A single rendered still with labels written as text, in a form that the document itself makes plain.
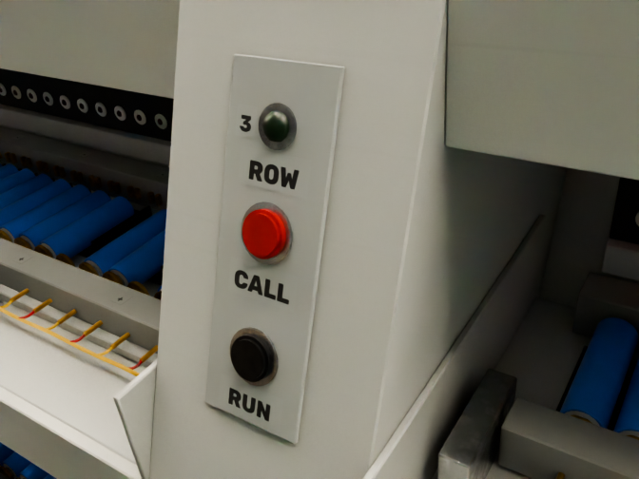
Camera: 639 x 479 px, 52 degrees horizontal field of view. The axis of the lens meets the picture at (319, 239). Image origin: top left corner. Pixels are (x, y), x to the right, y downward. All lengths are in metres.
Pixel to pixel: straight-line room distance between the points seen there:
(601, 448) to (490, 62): 0.15
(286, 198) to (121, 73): 0.10
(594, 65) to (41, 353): 0.30
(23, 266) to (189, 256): 0.18
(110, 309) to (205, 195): 0.13
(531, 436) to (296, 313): 0.10
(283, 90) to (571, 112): 0.08
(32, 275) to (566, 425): 0.28
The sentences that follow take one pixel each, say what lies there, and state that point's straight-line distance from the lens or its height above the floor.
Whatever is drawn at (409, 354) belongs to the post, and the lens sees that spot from 0.22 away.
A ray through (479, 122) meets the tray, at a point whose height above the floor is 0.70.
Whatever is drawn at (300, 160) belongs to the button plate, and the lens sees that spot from 0.20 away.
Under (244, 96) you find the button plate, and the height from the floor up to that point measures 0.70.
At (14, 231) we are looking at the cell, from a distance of 0.46.
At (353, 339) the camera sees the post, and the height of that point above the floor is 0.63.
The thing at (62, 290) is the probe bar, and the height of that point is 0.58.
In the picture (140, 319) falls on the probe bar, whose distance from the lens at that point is 0.33.
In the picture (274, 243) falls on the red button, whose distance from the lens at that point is 0.20.
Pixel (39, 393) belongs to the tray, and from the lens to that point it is 0.35.
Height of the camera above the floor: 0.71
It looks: 15 degrees down
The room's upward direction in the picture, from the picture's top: 7 degrees clockwise
